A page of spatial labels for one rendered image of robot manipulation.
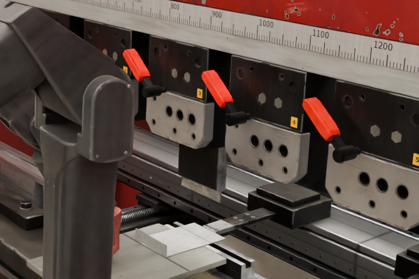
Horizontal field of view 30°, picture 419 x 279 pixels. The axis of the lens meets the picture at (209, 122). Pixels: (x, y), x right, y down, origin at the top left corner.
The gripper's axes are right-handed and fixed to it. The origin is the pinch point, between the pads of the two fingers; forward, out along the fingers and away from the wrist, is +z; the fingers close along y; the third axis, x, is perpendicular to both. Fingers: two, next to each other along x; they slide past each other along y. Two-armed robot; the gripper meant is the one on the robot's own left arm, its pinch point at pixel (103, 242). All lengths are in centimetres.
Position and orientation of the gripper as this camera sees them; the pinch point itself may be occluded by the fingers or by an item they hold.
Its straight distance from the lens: 125.7
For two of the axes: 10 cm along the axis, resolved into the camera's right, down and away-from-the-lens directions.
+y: -6.6, -2.3, 7.1
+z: 3.2, 7.7, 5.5
